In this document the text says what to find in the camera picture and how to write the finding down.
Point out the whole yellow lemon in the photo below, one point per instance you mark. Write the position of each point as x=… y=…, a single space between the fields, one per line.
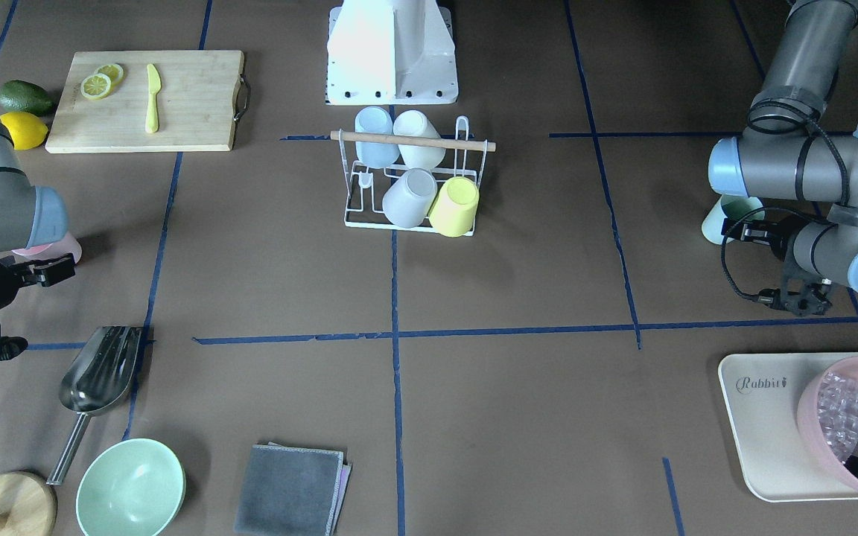
x=25 y=129

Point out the lemon slice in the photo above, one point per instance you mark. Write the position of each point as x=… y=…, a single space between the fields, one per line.
x=96 y=86
x=114 y=71

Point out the beige plastic tray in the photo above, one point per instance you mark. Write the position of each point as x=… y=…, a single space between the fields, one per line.
x=762 y=395

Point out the metal scoop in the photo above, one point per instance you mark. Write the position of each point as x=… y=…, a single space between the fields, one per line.
x=99 y=377

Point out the white wire cup holder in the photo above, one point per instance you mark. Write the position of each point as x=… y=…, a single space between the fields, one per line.
x=380 y=149

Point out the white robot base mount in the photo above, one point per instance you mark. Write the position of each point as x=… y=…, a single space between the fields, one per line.
x=391 y=53

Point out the wooden mug tree stand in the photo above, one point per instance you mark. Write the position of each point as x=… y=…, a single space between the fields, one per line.
x=28 y=506

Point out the grey folded cloth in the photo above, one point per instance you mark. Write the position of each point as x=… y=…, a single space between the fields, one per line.
x=292 y=491

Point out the mint green cup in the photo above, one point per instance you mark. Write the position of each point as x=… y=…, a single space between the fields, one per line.
x=733 y=207

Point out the wooden cutting board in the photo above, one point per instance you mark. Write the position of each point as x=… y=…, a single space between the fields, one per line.
x=197 y=105

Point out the mint green bowl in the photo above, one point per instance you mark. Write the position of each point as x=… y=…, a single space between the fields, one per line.
x=136 y=487

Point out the pink cup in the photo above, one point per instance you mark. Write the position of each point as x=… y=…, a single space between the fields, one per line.
x=53 y=250

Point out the yellow cup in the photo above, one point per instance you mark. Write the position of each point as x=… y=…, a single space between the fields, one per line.
x=454 y=209

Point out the pink ribbed bowl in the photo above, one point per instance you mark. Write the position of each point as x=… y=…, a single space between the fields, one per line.
x=827 y=418

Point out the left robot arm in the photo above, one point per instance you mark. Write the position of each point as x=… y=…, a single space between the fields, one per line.
x=785 y=154

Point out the grey cup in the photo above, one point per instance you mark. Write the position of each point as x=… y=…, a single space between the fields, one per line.
x=408 y=200

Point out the yellow plastic knife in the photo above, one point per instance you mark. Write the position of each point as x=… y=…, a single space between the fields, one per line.
x=154 y=86

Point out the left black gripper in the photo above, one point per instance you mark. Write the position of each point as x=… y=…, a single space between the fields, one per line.
x=784 y=235

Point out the green avocado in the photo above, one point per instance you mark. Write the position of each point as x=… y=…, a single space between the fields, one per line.
x=23 y=96

